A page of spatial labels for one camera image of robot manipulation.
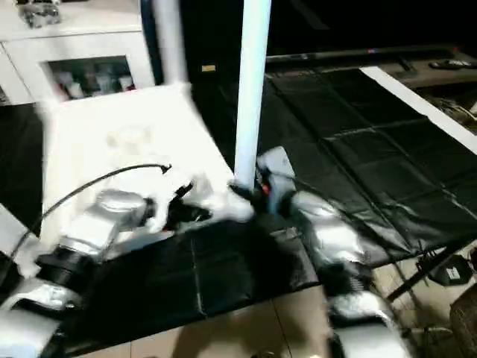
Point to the white plastic table top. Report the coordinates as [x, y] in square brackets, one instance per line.
[127, 134]

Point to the white plastic table leg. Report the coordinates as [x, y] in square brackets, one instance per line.
[15, 231]
[252, 82]
[171, 45]

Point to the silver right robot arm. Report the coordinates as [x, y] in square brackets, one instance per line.
[328, 231]

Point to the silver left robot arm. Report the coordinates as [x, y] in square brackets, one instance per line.
[104, 220]

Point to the black work mat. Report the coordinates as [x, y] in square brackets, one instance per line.
[358, 134]

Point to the glossy black long bar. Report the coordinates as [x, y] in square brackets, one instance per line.
[335, 54]

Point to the black cabinet with orange label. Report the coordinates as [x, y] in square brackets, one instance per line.
[216, 30]

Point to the black metal stand leg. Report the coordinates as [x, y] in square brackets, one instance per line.
[436, 265]

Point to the white cabinet with glass doors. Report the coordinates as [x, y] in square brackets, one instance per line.
[89, 45]

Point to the crumpled silver black object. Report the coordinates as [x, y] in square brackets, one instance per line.
[39, 13]

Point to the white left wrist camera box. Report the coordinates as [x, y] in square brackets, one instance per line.
[171, 198]

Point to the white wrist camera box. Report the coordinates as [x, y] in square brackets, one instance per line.
[276, 162]
[171, 198]

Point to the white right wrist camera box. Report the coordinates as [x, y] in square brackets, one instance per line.
[276, 162]

